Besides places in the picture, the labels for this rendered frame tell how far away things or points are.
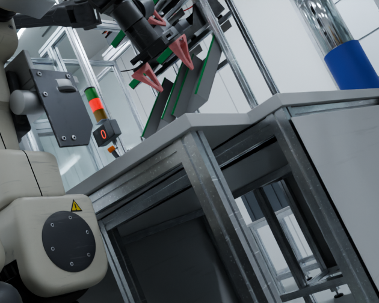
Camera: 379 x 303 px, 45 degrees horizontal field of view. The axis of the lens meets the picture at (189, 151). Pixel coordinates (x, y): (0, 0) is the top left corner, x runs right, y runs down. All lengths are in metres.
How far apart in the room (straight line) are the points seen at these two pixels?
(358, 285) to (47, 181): 0.65
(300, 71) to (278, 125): 4.13
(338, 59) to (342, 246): 1.13
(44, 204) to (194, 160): 0.28
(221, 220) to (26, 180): 0.34
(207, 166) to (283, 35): 4.48
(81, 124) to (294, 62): 4.41
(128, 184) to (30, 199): 0.26
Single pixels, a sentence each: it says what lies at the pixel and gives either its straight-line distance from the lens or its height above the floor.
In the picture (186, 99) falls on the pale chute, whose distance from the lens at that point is 1.45.
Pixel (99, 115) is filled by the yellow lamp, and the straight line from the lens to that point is 1.96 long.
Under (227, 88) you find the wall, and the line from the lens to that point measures 5.51.
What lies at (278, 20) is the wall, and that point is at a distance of 5.33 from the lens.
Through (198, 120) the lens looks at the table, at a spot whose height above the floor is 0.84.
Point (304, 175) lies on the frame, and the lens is 1.03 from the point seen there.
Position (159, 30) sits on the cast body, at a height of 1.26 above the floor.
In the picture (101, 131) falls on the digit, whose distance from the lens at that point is 1.95.
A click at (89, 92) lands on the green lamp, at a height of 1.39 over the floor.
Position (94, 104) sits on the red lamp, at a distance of 1.98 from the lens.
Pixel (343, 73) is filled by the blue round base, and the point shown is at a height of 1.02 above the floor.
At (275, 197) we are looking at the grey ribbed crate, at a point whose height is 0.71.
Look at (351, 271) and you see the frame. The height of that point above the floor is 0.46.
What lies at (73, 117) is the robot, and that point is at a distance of 0.89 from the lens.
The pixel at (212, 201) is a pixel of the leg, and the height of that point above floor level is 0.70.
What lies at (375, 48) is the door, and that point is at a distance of 4.93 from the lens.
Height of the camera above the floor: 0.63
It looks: 11 degrees up
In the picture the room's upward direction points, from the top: 24 degrees counter-clockwise
